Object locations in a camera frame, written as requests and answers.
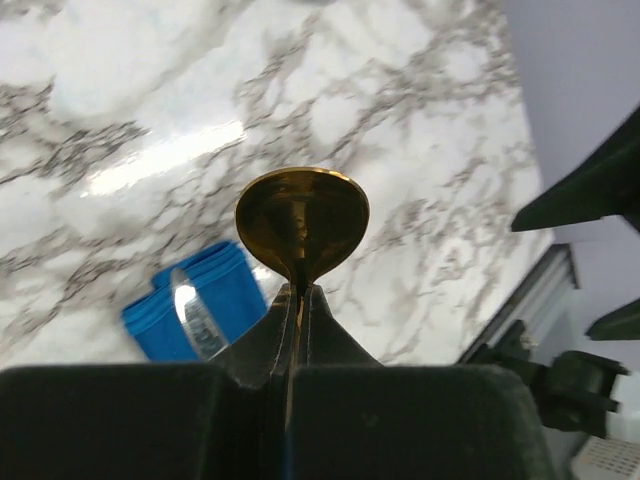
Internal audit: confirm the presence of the silver utensil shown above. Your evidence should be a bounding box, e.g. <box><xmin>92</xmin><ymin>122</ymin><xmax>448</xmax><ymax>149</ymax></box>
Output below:
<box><xmin>170</xmin><ymin>268</ymin><xmax>230</xmax><ymax>361</ymax></box>

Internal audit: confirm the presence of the gold spoon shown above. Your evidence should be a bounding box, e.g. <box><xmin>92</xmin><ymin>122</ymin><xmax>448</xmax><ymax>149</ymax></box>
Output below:
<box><xmin>234</xmin><ymin>166</ymin><xmax>372</xmax><ymax>371</ymax></box>

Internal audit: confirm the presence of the blue satin napkin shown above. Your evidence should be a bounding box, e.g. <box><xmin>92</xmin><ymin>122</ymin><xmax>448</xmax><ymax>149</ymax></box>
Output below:
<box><xmin>121</xmin><ymin>241</ymin><xmax>267</xmax><ymax>362</ymax></box>

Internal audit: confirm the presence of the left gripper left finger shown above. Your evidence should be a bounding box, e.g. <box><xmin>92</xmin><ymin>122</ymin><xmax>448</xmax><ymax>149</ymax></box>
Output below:
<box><xmin>1</xmin><ymin>285</ymin><xmax>298</xmax><ymax>479</ymax></box>

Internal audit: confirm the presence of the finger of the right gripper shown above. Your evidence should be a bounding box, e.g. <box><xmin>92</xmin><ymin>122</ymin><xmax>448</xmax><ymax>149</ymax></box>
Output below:
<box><xmin>511</xmin><ymin>110</ymin><xmax>639</xmax><ymax>232</ymax></box>
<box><xmin>586</xmin><ymin>300</ymin><xmax>640</xmax><ymax>341</ymax></box>

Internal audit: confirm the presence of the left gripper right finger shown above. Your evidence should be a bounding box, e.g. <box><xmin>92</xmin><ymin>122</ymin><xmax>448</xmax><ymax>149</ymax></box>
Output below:
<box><xmin>284</xmin><ymin>283</ymin><xmax>556</xmax><ymax>480</ymax></box>

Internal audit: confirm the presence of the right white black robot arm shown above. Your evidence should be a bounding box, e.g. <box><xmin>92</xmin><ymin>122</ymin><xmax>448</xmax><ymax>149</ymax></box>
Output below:
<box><xmin>471</xmin><ymin>111</ymin><xmax>639</xmax><ymax>443</ymax></box>

